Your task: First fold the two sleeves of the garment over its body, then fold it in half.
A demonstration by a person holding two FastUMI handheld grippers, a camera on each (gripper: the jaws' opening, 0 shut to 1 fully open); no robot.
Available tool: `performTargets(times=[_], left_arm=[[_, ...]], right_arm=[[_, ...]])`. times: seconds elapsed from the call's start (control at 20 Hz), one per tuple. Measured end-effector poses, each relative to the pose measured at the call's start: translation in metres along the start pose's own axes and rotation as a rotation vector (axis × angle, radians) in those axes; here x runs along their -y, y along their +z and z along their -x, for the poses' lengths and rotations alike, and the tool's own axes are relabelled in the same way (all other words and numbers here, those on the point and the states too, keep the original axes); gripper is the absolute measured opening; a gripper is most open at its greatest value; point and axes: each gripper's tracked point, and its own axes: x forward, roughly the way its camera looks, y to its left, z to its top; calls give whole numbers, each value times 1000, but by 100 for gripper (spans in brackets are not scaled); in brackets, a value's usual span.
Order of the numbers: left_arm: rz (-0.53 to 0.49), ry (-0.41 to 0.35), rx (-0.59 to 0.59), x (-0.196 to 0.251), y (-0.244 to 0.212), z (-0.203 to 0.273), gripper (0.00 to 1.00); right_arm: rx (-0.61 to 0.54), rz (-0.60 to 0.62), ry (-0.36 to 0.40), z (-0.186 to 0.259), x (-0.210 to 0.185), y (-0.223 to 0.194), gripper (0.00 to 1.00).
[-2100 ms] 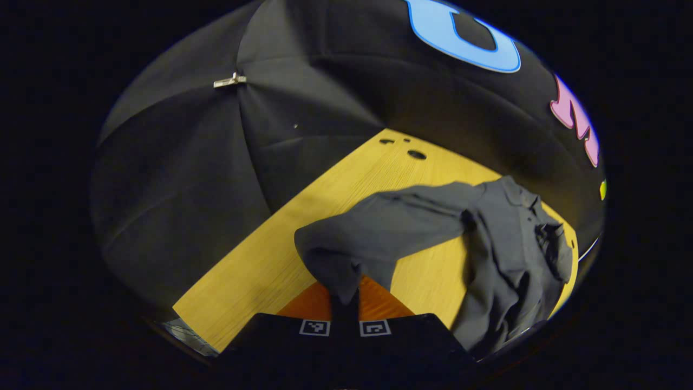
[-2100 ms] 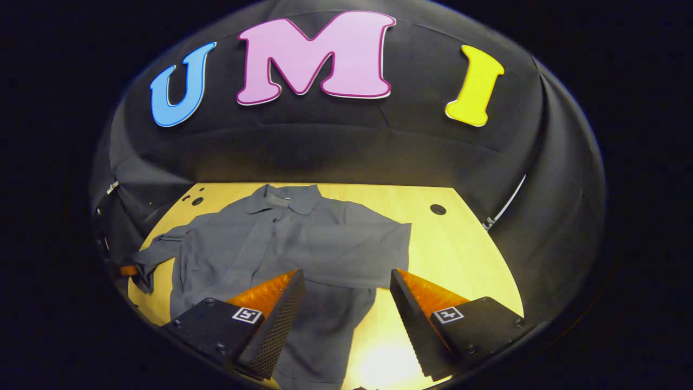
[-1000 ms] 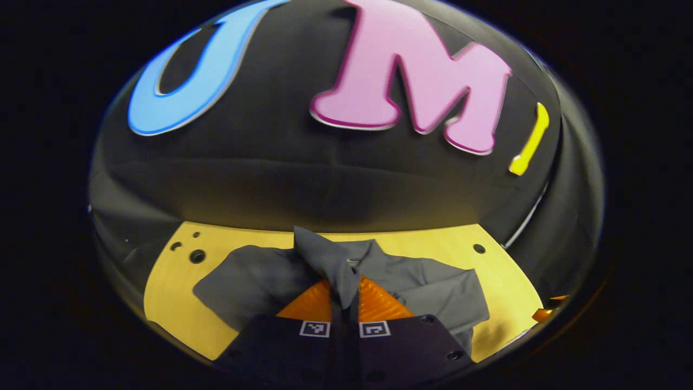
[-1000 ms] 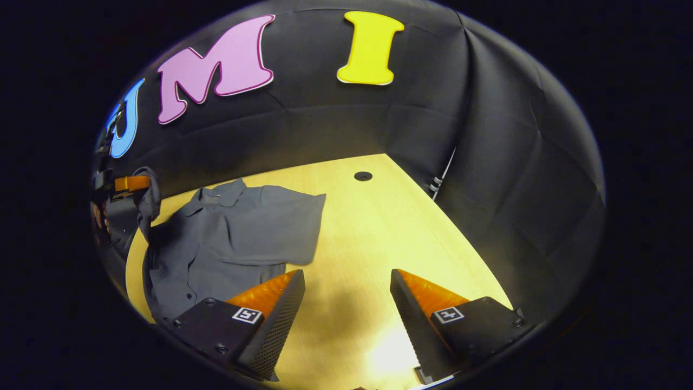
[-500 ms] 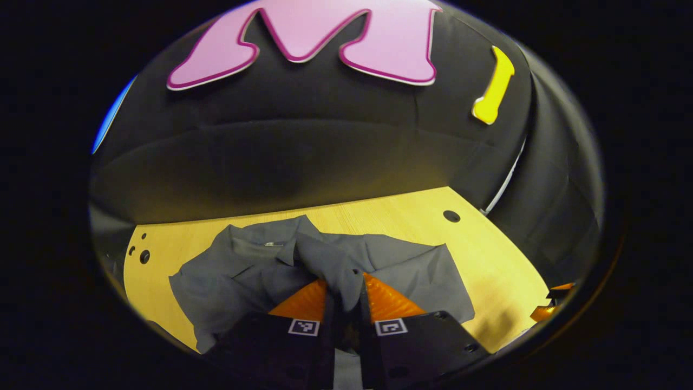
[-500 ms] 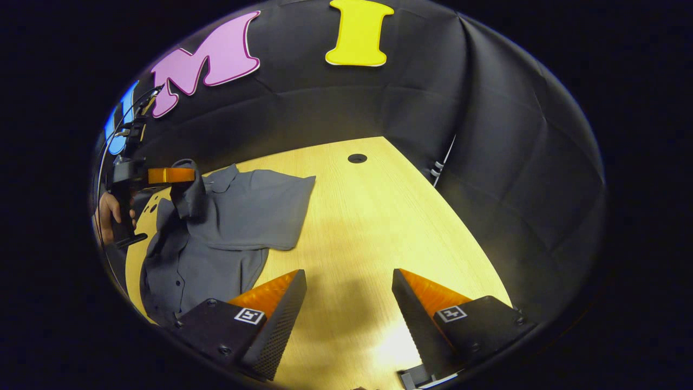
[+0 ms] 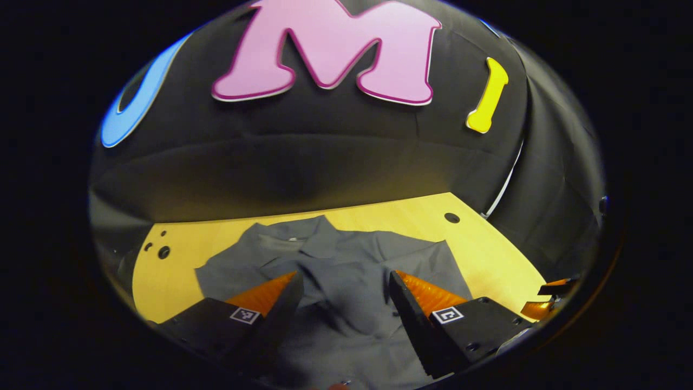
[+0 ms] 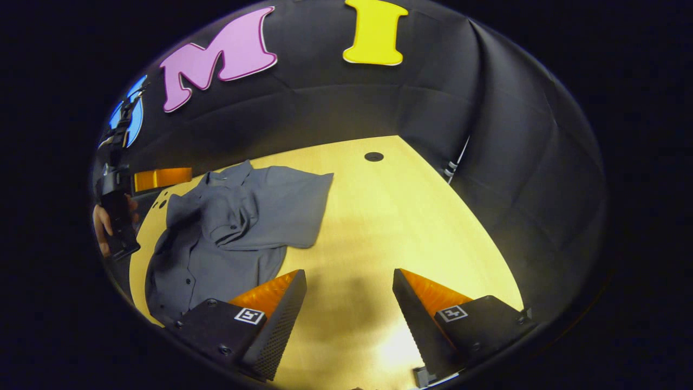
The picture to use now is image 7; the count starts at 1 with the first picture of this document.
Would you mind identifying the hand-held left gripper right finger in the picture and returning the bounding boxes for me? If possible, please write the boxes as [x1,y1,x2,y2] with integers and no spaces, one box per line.
[388,270,537,380]

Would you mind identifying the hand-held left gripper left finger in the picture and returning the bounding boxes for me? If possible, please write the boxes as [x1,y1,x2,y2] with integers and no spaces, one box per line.
[154,270,305,381]

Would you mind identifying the thin white pole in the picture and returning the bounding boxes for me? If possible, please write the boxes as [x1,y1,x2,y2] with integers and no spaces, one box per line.
[482,140,525,219]

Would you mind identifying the black backdrop cloth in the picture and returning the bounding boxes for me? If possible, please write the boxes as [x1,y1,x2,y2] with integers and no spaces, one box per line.
[88,0,607,282]

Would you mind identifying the grey button-up shirt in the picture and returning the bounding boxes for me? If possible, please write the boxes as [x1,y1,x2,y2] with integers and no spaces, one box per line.
[195,215,473,390]

